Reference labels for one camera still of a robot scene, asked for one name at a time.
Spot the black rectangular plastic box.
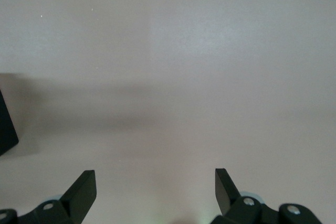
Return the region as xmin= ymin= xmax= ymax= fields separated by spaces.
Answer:
xmin=0 ymin=87 xmax=20 ymax=156

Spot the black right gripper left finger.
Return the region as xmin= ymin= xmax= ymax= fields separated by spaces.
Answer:
xmin=33 ymin=170 xmax=97 ymax=224

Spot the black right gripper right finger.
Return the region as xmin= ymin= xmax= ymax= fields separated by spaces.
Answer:
xmin=212 ymin=168 xmax=279 ymax=224

